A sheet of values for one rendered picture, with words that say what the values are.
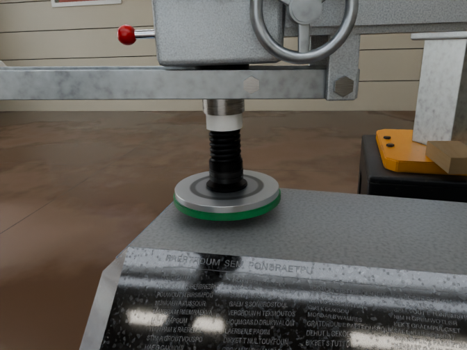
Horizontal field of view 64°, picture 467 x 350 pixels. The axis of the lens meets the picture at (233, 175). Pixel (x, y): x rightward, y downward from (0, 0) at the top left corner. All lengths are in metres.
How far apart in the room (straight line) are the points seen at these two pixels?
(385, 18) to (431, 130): 0.92
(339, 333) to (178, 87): 0.46
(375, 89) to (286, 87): 6.24
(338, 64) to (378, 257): 0.32
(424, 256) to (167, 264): 0.42
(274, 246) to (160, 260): 0.20
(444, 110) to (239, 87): 0.96
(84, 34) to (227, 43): 7.25
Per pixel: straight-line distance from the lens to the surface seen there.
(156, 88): 0.68
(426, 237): 0.75
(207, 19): 0.61
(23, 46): 8.54
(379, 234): 0.73
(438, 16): 0.70
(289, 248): 0.66
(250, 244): 0.67
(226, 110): 0.69
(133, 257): 0.69
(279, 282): 0.62
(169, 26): 0.62
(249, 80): 0.65
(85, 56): 7.84
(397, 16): 0.67
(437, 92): 1.51
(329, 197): 0.87
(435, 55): 1.53
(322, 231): 0.72
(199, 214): 0.69
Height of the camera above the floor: 1.16
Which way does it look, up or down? 19 degrees down
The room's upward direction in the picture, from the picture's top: 2 degrees counter-clockwise
